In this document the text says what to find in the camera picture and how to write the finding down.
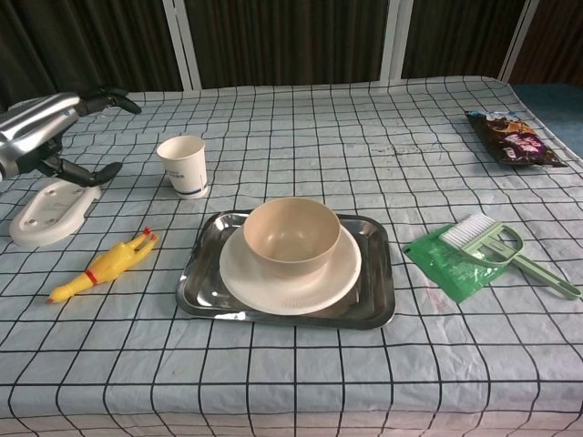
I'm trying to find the green plastic packet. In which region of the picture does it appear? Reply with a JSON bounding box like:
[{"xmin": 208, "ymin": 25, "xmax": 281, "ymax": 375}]
[{"xmin": 402, "ymin": 227, "xmax": 511, "ymax": 305}]

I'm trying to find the green white-bristle brush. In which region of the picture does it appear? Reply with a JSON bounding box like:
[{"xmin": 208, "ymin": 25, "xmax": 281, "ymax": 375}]
[{"xmin": 437, "ymin": 213, "xmax": 583, "ymax": 301}]

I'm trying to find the white paper plate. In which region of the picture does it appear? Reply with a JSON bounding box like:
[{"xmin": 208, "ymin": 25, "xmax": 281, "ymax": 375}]
[{"xmin": 219, "ymin": 223, "xmax": 363, "ymax": 317}]

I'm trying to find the rectangular metal tray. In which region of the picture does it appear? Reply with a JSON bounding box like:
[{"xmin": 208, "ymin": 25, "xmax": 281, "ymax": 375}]
[{"xmin": 175, "ymin": 208, "xmax": 396, "ymax": 332}]

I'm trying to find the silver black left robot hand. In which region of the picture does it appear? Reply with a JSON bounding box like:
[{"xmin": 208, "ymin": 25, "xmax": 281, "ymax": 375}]
[{"xmin": 0, "ymin": 86, "xmax": 143, "ymax": 188}]

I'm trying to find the white oval plastic dish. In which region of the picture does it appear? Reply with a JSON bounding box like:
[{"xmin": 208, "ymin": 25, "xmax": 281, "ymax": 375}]
[{"xmin": 8, "ymin": 179, "xmax": 104, "ymax": 249}]

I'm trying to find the beige plastic bowl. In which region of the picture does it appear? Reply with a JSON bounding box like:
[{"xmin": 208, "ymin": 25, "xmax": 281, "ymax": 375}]
[{"xmin": 242, "ymin": 196, "xmax": 343, "ymax": 279}]

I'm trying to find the checkered light blue tablecloth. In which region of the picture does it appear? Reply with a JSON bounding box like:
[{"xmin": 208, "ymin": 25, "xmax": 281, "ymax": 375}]
[{"xmin": 0, "ymin": 75, "xmax": 583, "ymax": 437}]

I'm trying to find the white paper cup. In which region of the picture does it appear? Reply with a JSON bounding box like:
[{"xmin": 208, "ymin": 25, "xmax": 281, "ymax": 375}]
[{"xmin": 156, "ymin": 135, "xmax": 210, "ymax": 200}]

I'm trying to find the yellow rubber chicken toy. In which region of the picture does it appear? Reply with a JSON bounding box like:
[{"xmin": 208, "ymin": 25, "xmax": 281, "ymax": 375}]
[{"xmin": 45, "ymin": 226, "xmax": 160, "ymax": 306}]

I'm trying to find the dark snack bag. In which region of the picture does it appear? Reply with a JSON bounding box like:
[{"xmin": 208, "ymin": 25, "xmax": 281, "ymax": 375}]
[{"xmin": 465, "ymin": 110, "xmax": 569, "ymax": 168}]

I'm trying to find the white frame post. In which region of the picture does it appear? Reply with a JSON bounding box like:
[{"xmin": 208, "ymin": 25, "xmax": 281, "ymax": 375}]
[
  {"xmin": 162, "ymin": 0, "xmax": 204, "ymax": 91},
  {"xmin": 379, "ymin": 0, "xmax": 414, "ymax": 83},
  {"xmin": 497, "ymin": 0, "xmax": 542, "ymax": 84}
]

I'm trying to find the dark curtain panel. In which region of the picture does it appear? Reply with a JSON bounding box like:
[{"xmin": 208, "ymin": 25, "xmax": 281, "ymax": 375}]
[
  {"xmin": 508, "ymin": 0, "xmax": 583, "ymax": 86},
  {"xmin": 400, "ymin": 0, "xmax": 527, "ymax": 80},
  {"xmin": 183, "ymin": 0, "xmax": 394, "ymax": 89},
  {"xmin": 0, "ymin": 0, "xmax": 183, "ymax": 120}
]

